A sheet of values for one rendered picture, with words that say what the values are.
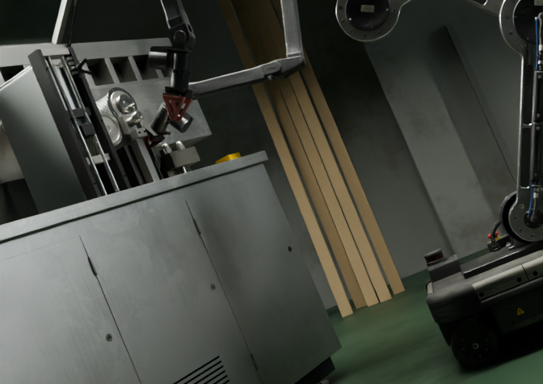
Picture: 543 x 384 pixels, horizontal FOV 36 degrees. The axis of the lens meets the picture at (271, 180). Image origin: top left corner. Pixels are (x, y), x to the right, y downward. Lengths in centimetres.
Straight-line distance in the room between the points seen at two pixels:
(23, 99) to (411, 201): 296
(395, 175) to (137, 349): 314
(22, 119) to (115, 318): 90
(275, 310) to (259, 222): 32
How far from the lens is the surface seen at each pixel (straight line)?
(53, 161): 294
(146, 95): 382
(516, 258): 268
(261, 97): 506
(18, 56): 343
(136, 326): 248
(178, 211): 275
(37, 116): 297
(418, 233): 533
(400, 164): 531
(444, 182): 516
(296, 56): 299
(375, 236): 482
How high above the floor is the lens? 63
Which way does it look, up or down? 3 degrees up
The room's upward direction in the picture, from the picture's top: 23 degrees counter-clockwise
